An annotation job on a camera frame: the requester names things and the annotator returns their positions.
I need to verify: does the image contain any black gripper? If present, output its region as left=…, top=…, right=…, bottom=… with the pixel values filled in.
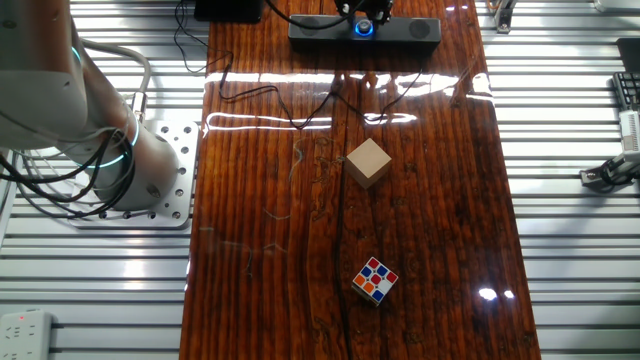
left=334, top=0, right=395, bottom=25

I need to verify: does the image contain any blue lit speaker knob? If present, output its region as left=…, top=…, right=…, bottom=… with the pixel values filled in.
left=354, top=18, right=376, bottom=39

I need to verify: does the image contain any black soundbar speaker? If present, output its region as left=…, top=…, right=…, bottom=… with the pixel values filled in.
left=288, top=13, right=443, bottom=55

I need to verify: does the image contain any black flat device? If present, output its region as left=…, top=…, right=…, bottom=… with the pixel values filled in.
left=193, top=0, right=263, bottom=24

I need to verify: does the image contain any plain wooden cube block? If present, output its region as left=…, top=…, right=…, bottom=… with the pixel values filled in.
left=345, top=137, right=393, bottom=190

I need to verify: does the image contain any dark grey box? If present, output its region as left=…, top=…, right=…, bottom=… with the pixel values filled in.
left=615, top=37, right=640, bottom=71

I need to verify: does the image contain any Rubik's cube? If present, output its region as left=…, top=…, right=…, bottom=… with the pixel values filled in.
left=351, top=256, right=400, bottom=308

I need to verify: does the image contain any black computer keyboard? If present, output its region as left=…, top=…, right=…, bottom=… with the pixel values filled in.
left=612, top=71, right=640, bottom=112

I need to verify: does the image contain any white power strip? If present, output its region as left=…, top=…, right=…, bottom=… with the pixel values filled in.
left=0, top=309, right=55, bottom=360

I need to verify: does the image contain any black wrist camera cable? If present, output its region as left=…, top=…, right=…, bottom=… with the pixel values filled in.
left=263, top=0, right=365, bottom=30

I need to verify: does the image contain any thin black speaker cable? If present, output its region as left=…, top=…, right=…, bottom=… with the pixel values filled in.
left=173, top=0, right=426, bottom=130

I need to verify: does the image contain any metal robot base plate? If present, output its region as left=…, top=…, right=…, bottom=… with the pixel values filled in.
left=67, top=118, right=200, bottom=230

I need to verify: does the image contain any thick grey robot cable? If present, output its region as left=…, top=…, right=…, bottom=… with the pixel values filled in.
left=82, top=39, right=152, bottom=124

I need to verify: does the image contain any small grey ribbed camera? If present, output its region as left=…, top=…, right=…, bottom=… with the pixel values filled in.
left=618, top=108, right=640, bottom=154

